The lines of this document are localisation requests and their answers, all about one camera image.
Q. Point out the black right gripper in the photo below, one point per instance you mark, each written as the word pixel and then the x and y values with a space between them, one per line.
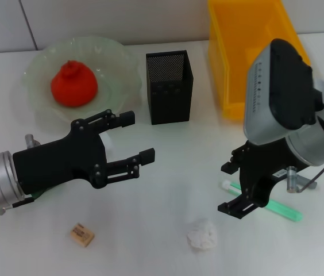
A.
pixel 262 166

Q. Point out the yellow plastic bin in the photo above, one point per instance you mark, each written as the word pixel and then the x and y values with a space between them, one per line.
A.
pixel 231 43

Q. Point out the grey marker pen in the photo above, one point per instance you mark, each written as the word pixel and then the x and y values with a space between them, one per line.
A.
pixel 308 184

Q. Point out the wrist silver connector plug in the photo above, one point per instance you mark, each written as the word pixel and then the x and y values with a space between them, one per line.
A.
pixel 31 141
pixel 292 179

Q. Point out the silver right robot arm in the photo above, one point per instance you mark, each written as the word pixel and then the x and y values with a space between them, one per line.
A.
pixel 282 92

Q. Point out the pale green glass fruit plate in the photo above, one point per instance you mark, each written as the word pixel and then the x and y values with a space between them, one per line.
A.
pixel 116 72

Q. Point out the mint green pen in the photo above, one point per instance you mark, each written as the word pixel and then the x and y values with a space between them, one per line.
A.
pixel 282 210

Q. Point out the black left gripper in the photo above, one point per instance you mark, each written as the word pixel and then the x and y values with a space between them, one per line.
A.
pixel 55 164

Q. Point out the red-orange fruit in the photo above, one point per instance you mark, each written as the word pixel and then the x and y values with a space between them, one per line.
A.
pixel 74 86

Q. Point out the left wrist silver connector plug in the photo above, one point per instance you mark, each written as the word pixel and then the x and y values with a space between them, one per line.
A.
pixel 31 141

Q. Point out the tan rectangular eraser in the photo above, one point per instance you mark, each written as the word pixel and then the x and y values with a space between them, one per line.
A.
pixel 80 235

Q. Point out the right wrist silver connector plug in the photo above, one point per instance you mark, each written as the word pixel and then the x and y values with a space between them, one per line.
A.
pixel 292 179

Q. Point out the black mesh pen holder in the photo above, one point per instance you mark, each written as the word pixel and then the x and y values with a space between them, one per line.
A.
pixel 170 103

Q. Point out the white paper ball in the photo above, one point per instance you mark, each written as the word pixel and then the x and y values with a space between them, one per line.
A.
pixel 202 235

